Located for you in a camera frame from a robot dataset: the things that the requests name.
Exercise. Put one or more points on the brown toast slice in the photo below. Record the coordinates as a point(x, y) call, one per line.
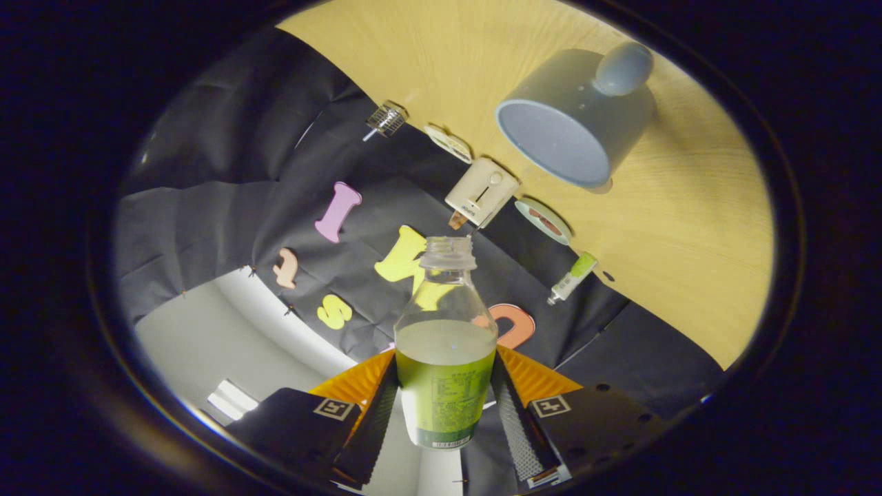
point(457, 220)

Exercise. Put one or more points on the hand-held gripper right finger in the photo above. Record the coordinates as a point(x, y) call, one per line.
point(517, 434)

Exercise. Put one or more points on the ceiling light panel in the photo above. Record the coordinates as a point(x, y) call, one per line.
point(233, 399)

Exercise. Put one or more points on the white straw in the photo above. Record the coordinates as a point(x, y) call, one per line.
point(369, 135)

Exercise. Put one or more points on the pale green plate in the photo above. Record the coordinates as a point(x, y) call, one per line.
point(561, 238)

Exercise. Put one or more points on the white bottle green band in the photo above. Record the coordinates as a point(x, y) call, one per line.
point(568, 281)

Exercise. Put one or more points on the clear juice bottle green label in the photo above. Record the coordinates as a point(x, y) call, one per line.
point(444, 393)

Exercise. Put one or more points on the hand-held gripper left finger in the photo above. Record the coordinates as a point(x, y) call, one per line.
point(375, 430)

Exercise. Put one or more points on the cream toaster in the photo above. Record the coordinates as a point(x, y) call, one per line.
point(482, 189)

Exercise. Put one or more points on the white divided dish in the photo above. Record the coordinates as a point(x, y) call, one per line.
point(448, 143)

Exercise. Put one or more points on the brown meat slice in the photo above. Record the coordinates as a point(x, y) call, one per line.
point(535, 213)
point(551, 226)

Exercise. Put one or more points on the pale blue cup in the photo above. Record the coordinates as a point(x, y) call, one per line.
point(586, 96)

